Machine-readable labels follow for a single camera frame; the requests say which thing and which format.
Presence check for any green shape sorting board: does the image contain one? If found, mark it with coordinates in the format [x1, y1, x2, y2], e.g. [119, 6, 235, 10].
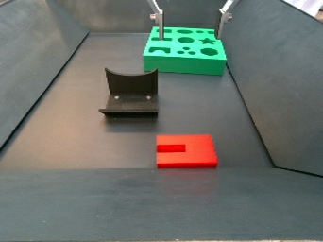
[143, 26, 227, 76]

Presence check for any black curved holder stand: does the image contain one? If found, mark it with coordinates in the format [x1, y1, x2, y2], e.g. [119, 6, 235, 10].
[99, 69, 159, 115]

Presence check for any red double-square block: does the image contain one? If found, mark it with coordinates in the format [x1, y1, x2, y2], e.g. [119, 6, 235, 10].
[156, 134, 219, 168]

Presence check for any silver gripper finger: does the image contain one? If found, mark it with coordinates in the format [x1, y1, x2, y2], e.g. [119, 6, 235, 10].
[147, 0, 164, 40]
[216, 0, 241, 39]

